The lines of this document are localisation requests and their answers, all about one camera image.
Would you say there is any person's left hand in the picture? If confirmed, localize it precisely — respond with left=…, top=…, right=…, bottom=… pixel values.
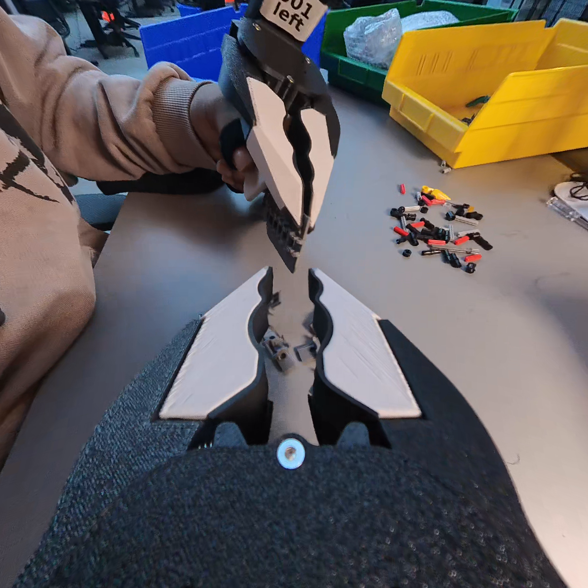
left=190, top=83, right=267, bottom=194

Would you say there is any black office chair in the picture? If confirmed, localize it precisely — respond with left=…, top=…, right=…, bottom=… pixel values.
left=78, top=0, right=141, bottom=58

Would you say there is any clear plastic bag bundle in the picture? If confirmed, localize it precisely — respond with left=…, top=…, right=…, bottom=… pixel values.
left=344, top=8, right=460, bottom=70

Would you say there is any black chair armrest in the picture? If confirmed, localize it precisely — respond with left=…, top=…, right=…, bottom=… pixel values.
left=96, top=168, right=226, bottom=196

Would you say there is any grey desk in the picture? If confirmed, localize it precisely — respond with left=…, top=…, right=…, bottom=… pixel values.
left=0, top=69, right=588, bottom=588

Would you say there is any person's left forearm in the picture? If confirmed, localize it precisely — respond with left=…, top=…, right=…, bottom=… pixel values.
left=0, top=9, right=217, bottom=182

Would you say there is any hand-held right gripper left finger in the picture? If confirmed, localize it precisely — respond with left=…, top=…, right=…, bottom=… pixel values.
left=158, top=266, right=275, bottom=446

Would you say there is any heap of track links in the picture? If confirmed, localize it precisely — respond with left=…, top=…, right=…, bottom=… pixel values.
left=262, top=292, right=321, bottom=372

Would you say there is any yellow plastic bin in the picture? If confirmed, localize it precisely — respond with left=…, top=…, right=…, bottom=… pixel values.
left=382, top=18, right=588, bottom=169

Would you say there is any pile of small toy pins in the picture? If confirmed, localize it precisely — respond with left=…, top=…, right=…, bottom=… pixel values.
left=390, top=184, right=493, bottom=275

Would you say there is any grey chair seat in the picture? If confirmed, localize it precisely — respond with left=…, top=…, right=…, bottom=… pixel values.
left=76, top=193, right=127, bottom=230

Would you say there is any green crate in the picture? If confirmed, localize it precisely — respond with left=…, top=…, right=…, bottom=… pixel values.
left=320, top=0, right=517, bottom=108

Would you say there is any beige printed hoodie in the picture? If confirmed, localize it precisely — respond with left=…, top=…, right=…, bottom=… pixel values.
left=0, top=92, right=108, bottom=465

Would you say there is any blue plastic bin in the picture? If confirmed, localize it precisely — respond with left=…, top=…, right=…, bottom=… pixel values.
left=139, top=5, right=249, bottom=83
left=301, top=9, right=328, bottom=67

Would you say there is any white book stand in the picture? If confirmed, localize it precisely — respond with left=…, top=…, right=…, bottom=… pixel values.
left=553, top=181, right=588, bottom=204

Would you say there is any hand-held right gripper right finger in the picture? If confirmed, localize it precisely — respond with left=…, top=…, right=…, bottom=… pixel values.
left=308, top=268, right=422, bottom=446

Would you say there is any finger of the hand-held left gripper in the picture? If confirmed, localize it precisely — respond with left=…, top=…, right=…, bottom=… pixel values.
left=299, top=108, right=335, bottom=230
left=246, top=77, right=306, bottom=228

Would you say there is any grey toy track chain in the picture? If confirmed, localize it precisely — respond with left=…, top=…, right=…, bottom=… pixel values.
left=264, top=190, right=311, bottom=274

